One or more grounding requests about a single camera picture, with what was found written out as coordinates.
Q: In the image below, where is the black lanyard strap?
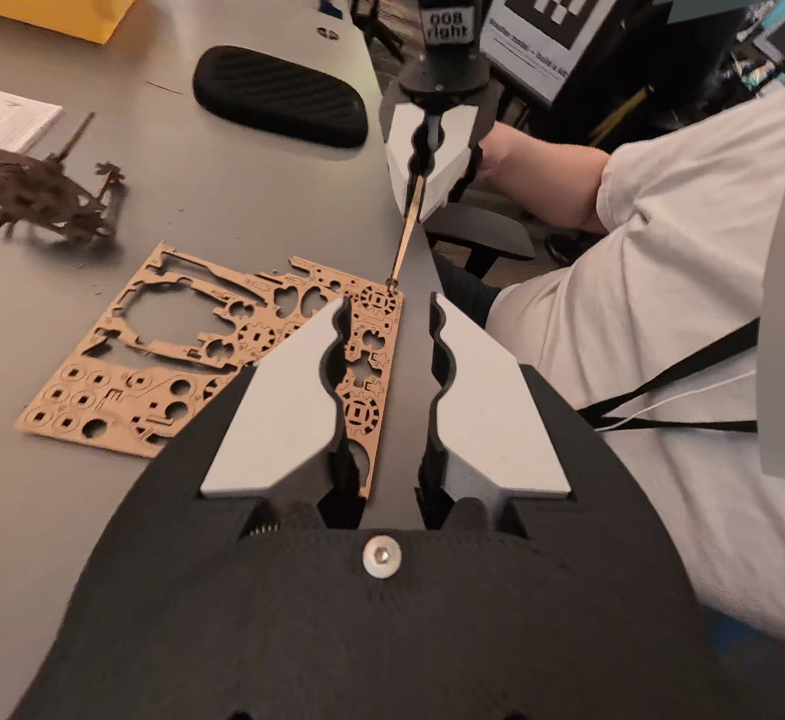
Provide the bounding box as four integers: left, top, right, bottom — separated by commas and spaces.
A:
575, 317, 763, 434

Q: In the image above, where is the dark assembled wooden model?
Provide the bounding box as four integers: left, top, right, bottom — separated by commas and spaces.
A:
0, 112, 128, 244

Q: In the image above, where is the thin white cable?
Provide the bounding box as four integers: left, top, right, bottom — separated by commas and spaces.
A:
594, 369, 759, 432

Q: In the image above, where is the black office chair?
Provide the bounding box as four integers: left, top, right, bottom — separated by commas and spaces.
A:
422, 204, 538, 281

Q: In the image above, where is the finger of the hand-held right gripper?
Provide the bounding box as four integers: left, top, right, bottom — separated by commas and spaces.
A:
385, 105, 425, 221
419, 105, 481, 226

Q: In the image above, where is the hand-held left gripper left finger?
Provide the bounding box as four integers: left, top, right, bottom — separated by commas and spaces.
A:
200, 296, 353, 501

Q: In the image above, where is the person's right hand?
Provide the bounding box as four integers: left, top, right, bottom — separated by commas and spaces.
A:
475, 121, 522, 183

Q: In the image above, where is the black wrist rest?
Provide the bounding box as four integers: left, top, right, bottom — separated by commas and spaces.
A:
192, 45, 370, 150

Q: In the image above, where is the thin wooden stick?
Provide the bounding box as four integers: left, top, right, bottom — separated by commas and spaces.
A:
386, 173, 431, 293

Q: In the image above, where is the person's right forearm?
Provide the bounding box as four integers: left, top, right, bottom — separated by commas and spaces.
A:
512, 134, 615, 235

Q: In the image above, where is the white paper sheet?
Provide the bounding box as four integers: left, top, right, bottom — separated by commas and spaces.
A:
0, 90, 65, 155

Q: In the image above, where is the laser-cut wooden part sheet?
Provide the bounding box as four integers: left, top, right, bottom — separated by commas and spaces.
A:
13, 241, 406, 499

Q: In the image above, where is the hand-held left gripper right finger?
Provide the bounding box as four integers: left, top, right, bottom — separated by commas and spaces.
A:
423, 292, 572, 516

